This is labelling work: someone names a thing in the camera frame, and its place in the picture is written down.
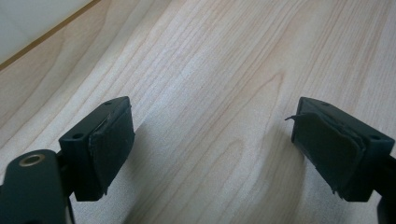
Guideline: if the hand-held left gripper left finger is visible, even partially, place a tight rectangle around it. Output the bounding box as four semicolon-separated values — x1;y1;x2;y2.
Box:
58;95;136;203

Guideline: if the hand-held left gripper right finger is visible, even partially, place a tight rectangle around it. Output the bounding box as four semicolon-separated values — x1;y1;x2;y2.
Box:
284;95;396;203

